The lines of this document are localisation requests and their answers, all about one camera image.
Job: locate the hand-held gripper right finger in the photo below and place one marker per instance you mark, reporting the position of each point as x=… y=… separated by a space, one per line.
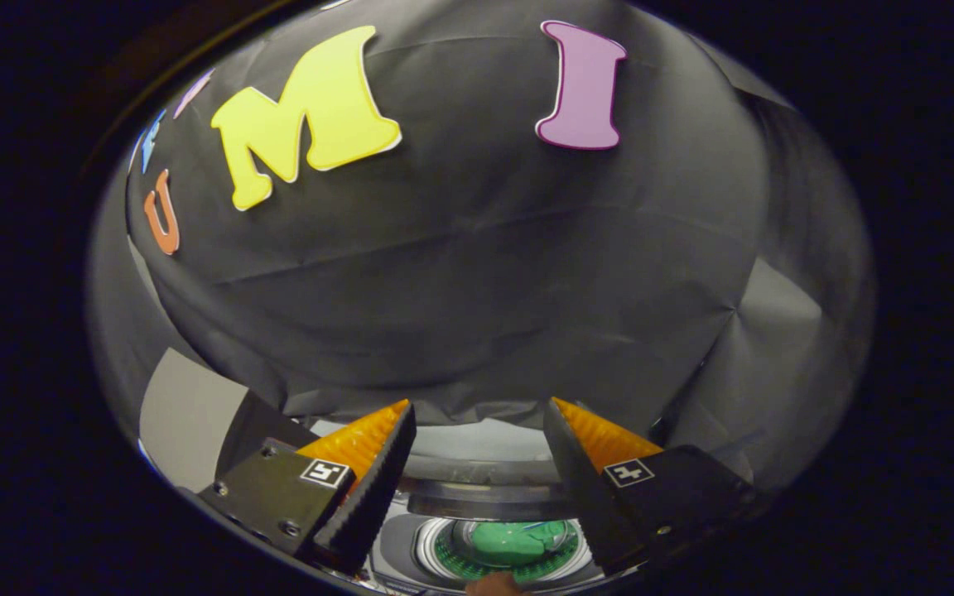
x=585 y=488

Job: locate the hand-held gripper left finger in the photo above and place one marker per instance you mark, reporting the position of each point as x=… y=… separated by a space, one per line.
x=373 y=497

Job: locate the off-white cabinet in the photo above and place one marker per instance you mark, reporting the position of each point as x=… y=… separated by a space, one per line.
x=187 y=414

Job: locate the black backdrop cloth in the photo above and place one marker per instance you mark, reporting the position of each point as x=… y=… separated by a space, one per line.
x=485 y=273

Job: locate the green polo shirt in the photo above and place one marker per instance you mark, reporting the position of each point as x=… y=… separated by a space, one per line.
x=518 y=542

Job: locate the dark grey washing machine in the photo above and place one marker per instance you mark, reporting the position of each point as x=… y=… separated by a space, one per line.
x=402 y=550

